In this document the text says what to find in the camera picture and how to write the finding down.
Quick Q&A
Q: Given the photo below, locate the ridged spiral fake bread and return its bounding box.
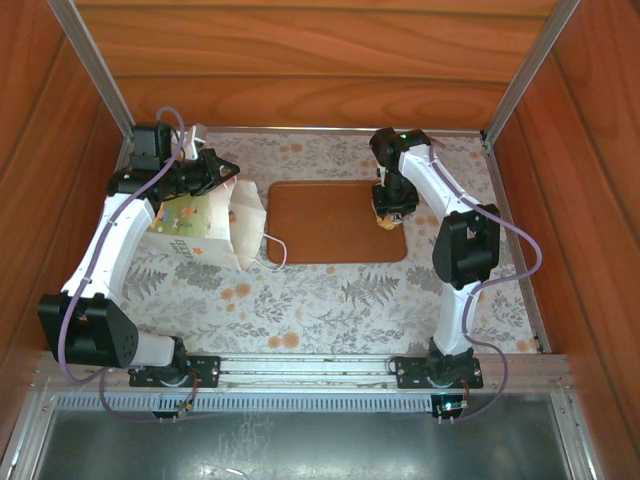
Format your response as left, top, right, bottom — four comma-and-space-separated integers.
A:
374, 210, 402, 232

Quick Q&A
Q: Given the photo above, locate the brown rectangular tray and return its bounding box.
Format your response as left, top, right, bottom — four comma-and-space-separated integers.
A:
266, 179, 409, 265

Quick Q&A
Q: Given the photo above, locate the white printed paper bag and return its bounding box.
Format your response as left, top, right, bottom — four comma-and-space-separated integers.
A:
139, 177, 289, 274

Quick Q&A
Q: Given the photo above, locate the floral patterned table mat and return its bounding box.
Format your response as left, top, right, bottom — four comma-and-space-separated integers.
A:
112, 130, 544, 354

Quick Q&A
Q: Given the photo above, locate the circuit board with green light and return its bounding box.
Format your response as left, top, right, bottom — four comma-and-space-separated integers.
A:
433, 394, 471, 419

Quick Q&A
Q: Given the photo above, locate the reflective steel sheet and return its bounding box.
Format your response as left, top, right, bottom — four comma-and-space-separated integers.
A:
37, 394, 571, 480

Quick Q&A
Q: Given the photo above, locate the thin aluminium cross rail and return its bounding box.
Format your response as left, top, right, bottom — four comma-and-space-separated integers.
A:
199, 125, 485, 137

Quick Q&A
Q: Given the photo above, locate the aluminium frame post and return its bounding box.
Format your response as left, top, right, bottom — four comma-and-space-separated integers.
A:
480, 0, 582, 146
47, 0, 137, 140

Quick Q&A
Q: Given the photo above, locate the wide aluminium base rail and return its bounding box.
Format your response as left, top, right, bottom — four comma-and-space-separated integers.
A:
35, 351, 571, 396

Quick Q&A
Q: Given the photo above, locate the grey slotted cable duct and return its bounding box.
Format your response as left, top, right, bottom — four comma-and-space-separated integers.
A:
52, 392, 436, 414

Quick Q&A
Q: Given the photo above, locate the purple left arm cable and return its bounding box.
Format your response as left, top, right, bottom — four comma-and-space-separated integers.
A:
57, 106, 201, 426

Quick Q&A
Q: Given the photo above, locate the small cable connector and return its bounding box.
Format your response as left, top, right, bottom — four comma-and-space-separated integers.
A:
152, 399, 194, 420

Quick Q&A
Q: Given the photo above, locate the aluminium lower frame rail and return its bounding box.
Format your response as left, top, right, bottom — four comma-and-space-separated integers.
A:
0, 394, 55, 480
549, 392, 606, 480

